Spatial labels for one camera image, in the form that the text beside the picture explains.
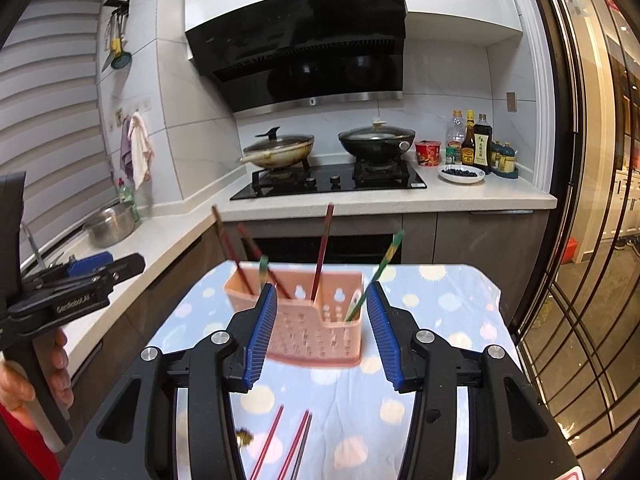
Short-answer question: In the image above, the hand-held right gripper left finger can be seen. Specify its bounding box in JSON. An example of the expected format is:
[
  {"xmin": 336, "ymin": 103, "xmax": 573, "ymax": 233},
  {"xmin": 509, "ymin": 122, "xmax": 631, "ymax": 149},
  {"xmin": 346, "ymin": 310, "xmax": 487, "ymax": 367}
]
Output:
[{"xmin": 60, "ymin": 282, "xmax": 279, "ymax": 480}]

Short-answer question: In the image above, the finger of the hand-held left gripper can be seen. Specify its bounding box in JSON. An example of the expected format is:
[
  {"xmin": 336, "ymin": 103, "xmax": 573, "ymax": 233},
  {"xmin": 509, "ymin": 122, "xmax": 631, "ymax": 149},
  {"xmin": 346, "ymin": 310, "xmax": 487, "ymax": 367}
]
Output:
[
  {"xmin": 50, "ymin": 251, "xmax": 115, "ymax": 281},
  {"xmin": 100, "ymin": 254, "xmax": 147, "ymax": 288}
]

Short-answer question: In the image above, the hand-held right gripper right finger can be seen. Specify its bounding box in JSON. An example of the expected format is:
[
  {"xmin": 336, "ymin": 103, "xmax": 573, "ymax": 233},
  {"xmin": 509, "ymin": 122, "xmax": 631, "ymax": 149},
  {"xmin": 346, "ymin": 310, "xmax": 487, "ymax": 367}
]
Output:
[{"xmin": 366, "ymin": 282, "xmax": 581, "ymax": 480}]

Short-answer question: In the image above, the pink perforated utensil holder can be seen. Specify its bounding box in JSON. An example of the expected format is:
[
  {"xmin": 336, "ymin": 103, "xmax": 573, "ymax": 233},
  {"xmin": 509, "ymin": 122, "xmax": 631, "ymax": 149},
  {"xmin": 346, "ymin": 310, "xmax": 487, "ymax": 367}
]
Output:
[{"xmin": 223, "ymin": 267, "xmax": 364, "ymax": 368}]

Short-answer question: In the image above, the purple brown chopstick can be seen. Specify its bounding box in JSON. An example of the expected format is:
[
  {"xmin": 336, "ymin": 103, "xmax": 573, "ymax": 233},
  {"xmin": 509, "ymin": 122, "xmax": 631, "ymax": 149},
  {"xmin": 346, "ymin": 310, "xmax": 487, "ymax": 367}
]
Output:
[{"xmin": 237, "ymin": 223, "xmax": 292, "ymax": 300}]

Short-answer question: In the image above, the dark red chopstick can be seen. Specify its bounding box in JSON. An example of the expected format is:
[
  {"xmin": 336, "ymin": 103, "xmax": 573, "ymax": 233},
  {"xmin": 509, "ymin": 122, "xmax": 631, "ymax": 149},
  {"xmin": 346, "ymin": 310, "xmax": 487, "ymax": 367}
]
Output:
[{"xmin": 310, "ymin": 203, "xmax": 335, "ymax": 303}]

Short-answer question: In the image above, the person's left hand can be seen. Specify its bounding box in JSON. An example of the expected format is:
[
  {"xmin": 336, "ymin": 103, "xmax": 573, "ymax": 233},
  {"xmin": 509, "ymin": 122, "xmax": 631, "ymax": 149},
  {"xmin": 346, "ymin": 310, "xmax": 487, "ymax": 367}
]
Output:
[{"xmin": 0, "ymin": 327, "xmax": 72, "ymax": 431}]

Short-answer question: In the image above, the steel pot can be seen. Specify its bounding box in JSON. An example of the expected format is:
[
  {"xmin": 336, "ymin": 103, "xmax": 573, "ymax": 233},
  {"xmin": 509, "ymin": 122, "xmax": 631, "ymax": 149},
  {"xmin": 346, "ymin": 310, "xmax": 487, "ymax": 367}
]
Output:
[{"xmin": 82, "ymin": 202, "xmax": 137, "ymax": 248}]

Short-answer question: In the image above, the steel faucet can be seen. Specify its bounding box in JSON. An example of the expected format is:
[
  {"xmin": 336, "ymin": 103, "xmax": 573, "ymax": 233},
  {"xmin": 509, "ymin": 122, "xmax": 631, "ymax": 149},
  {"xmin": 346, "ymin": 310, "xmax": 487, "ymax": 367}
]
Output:
[{"xmin": 20, "ymin": 220, "xmax": 48, "ymax": 271}]

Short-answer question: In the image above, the blue dotted tablecloth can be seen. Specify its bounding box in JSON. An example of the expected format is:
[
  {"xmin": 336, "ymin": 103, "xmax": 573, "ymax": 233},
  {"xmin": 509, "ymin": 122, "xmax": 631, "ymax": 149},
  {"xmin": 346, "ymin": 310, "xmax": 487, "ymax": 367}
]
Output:
[{"xmin": 150, "ymin": 260, "xmax": 503, "ymax": 480}]

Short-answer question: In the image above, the green dish soap bottle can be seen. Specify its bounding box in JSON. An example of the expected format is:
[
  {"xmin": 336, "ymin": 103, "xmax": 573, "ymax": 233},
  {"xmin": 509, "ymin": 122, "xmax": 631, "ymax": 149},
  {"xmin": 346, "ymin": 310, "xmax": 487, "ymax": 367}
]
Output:
[{"xmin": 117, "ymin": 177, "xmax": 141, "ymax": 223}]

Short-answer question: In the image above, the black built-in oven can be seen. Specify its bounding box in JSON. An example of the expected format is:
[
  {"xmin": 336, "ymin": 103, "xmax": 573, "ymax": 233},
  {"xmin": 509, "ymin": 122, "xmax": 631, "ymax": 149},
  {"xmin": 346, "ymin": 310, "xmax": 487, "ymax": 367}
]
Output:
[{"xmin": 245, "ymin": 232, "xmax": 403, "ymax": 266}]

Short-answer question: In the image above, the purple hanging cloth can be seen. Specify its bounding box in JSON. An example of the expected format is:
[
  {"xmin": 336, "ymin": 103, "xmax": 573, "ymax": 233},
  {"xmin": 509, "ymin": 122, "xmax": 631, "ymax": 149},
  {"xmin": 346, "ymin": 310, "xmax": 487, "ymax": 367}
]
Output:
[{"xmin": 119, "ymin": 116, "xmax": 135, "ymax": 176}]

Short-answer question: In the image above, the white hanging towel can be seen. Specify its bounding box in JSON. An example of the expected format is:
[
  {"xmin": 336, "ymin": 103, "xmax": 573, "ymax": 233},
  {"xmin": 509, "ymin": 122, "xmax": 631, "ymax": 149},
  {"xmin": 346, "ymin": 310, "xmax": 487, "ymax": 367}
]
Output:
[{"xmin": 127, "ymin": 112, "xmax": 155, "ymax": 191}]

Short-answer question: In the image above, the white window blind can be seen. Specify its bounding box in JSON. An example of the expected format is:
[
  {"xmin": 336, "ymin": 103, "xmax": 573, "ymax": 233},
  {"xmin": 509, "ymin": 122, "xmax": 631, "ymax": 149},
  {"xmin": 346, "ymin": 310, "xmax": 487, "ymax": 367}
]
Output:
[{"xmin": 0, "ymin": 0, "xmax": 113, "ymax": 261}]

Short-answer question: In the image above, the black gas stove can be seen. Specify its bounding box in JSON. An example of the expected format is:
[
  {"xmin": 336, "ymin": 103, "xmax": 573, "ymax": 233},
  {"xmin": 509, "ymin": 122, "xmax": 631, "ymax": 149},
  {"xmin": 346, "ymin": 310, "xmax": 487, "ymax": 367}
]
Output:
[{"xmin": 230, "ymin": 162, "xmax": 428, "ymax": 202}]

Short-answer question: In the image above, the white plate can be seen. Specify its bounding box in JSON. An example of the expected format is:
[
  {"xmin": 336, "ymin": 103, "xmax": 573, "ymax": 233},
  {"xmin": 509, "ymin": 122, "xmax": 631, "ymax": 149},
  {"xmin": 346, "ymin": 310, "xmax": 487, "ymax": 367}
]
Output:
[{"xmin": 437, "ymin": 164, "xmax": 486, "ymax": 184}]

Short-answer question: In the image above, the frying pan with lid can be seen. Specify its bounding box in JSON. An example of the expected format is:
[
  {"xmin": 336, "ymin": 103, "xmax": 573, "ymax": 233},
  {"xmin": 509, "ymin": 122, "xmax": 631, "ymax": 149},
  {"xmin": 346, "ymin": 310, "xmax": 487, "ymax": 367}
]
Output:
[{"xmin": 240, "ymin": 127, "xmax": 316, "ymax": 170}]

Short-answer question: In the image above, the red instant noodle cup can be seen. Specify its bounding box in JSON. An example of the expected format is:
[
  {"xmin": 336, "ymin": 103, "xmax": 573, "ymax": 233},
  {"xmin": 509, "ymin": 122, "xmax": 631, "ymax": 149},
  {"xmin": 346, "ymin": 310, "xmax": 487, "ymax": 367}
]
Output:
[{"xmin": 415, "ymin": 140, "xmax": 442, "ymax": 167}]

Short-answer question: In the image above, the black wok with lid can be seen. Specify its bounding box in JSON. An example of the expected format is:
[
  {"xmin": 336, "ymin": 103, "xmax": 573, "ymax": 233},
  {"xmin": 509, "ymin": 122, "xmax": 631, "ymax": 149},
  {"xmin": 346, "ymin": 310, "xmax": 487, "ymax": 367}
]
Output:
[{"xmin": 338, "ymin": 117, "xmax": 417, "ymax": 160}]

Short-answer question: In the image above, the dark bottle yellow label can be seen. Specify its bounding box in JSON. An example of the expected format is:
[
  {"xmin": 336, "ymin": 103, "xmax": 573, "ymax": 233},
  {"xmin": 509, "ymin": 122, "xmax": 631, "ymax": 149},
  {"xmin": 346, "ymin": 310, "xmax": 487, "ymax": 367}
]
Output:
[{"xmin": 461, "ymin": 110, "xmax": 477, "ymax": 167}]

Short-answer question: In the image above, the hanging kitchen knife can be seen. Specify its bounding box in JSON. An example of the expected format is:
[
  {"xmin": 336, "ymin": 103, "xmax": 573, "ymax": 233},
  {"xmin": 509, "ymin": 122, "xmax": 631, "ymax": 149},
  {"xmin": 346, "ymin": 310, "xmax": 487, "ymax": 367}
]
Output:
[{"xmin": 101, "ymin": 12, "xmax": 118, "ymax": 73}]

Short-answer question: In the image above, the seasoning jar set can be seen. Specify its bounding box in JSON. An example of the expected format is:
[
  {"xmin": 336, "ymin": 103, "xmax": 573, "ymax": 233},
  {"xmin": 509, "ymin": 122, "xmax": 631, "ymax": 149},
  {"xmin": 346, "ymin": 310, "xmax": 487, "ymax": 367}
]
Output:
[{"xmin": 490, "ymin": 141, "xmax": 520, "ymax": 181}]

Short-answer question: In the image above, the clear bottle red cap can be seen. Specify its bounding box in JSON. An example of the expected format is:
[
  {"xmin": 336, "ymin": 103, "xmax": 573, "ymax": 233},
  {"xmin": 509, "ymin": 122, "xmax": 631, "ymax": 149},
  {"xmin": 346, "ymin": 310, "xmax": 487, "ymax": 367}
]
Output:
[{"xmin": 445, "ymin": 110, "xmax": 468, "ymax": 165}]

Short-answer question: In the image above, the large dark sauce bottle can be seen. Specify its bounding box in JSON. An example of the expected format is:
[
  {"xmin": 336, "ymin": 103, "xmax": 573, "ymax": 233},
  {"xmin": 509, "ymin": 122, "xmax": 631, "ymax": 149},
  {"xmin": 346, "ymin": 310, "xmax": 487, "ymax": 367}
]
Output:
[{"xmin": 472, "ymin": 113, "xmax": 494, "ymax": 173}]

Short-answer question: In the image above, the glass sliding door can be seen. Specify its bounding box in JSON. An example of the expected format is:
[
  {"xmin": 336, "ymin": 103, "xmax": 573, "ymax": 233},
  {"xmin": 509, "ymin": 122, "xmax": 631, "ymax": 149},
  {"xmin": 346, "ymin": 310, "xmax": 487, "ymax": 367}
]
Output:
[{"xmin": 515, "ymin": 0, "xmax": 640, "ymax": 461}]

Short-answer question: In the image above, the black range hood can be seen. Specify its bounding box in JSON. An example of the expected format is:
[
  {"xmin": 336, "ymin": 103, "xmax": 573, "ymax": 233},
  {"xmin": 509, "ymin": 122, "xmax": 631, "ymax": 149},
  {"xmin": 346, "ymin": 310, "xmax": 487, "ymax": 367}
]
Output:
[{"xmin": 185, "ymin": 0, "xmax": 406, "ymax": 113}]

